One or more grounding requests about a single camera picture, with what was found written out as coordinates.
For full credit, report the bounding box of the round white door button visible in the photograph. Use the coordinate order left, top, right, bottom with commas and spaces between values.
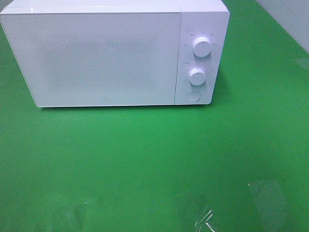
186, 90, 201, 102

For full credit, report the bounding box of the white microwave knob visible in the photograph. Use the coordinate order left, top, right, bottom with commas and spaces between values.
189, 68, 206, 86
193, 36, 212, 58

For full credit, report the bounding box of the white microwave door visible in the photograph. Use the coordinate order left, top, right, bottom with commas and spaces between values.
0, 13, 181, 107

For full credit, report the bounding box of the white microwave oven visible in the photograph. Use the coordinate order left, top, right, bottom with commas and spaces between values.
0, 0, 230, 107

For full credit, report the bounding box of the clear tape piece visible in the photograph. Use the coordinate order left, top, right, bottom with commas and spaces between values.
194, 204, 217, 232

